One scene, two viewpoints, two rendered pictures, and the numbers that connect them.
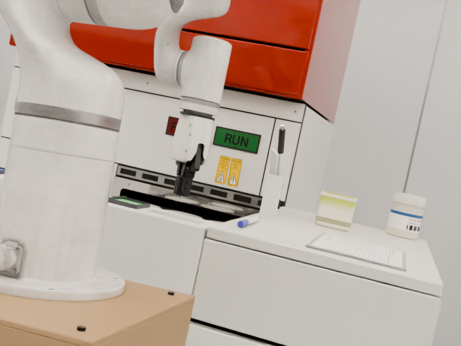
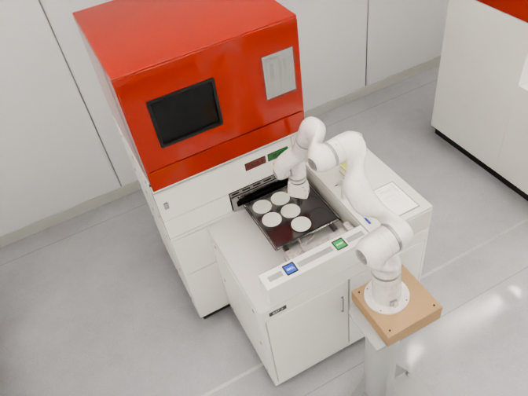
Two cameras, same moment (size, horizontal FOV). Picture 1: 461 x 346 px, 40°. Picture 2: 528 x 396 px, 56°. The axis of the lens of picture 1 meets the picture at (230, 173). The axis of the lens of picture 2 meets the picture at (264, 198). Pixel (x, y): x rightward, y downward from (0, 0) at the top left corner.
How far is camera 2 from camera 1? 2.06 m
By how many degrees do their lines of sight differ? 52
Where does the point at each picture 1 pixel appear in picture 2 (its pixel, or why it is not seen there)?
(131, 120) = (227, 176)
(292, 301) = not seen: hidden behind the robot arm
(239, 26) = (269, 119)
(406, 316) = (425, 217)
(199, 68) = (300, 169)
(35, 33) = (390, 268)
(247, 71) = (280, 132)
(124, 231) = (350, 254)
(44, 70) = (394, 273)
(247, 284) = not seen: hidden behind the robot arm
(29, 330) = (430, 314)
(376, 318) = (419, 222)
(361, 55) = not seen: outside the picture
